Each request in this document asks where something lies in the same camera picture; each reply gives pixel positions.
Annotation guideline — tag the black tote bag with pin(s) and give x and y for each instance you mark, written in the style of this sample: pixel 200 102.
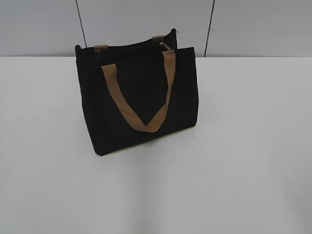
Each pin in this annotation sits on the black tote bag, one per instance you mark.
pixel 136 93

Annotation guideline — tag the silver zipper pull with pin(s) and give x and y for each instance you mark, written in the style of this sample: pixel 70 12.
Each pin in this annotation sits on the silver zipper pull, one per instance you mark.
pixel 164 47

